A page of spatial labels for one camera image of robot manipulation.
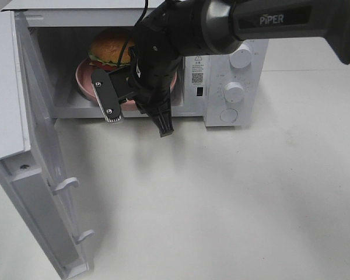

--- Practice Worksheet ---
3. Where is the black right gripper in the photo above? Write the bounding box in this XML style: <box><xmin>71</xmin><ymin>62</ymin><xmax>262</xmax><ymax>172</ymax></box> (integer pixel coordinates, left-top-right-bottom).
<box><xmin>129</xmin><ymin>5</ymin><xmax>181</xmax><ymax>137</ymax></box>

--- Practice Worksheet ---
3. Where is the round door release button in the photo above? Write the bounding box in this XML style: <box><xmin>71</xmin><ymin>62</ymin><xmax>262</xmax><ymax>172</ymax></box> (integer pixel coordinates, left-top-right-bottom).
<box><xmin>220</xmin><ymin>108</ymin><xmax>238</xmax><ymax>123</ymax></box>

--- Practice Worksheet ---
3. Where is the pink round plate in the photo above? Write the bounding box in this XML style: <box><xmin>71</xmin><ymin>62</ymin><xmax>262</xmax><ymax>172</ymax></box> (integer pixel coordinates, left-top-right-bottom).
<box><xmin>75</xmin><ymin>58</ymin><xmax>177</xmax><ymax>111</ymax></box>

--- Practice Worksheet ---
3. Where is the burger with lettuce and tomato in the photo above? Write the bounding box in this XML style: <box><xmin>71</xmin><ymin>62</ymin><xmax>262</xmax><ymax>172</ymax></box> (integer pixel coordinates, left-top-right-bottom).
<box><xmin>88</xmin><ymin>27</ymin><xmax>134</xmax><ymax>71</ymax></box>

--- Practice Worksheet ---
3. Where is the white microwave door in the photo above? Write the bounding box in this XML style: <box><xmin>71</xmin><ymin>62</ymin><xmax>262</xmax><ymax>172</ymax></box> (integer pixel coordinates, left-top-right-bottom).
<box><xmin>0</xmin><ymin>10</ymin><xmax>93</xmax><ymax>279</ymax></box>

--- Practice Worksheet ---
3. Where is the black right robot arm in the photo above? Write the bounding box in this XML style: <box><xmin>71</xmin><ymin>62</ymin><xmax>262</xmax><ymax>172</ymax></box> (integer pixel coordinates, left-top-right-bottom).
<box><xmin>130</xmin><ymin>1</ymin><xmax>350</xmax><ymax>137</ymax></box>

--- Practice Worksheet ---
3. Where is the warning label with QR code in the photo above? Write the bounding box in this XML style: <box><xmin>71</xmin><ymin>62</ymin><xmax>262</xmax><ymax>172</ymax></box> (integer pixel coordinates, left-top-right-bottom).
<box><xmin>191</xmin><ymin>55</ymin><xmax>204</xmax><ymax>85</ymax></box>

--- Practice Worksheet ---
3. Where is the white lower timer knob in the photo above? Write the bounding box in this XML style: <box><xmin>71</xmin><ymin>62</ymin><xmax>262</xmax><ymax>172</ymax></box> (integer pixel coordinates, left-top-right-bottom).
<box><xmin>223</xmin><ymin>82</ymin><xmax>245</xmax><ymax>103</ymax></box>

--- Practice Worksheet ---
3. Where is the white upper power knob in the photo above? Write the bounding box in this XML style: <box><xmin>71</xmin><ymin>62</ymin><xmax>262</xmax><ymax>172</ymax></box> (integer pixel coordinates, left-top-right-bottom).
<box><xmin>229</xmin><ymin>43</ymin><xmax>253</xmax><ymax>69</ymax></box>

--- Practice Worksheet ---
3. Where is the white microwave oven body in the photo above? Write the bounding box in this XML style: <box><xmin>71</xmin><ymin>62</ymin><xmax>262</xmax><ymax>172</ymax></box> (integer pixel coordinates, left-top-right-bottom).
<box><xmin>5</xmin><ymin>1</ymin><xmax>268</xmax><ymax>127</ymax></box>

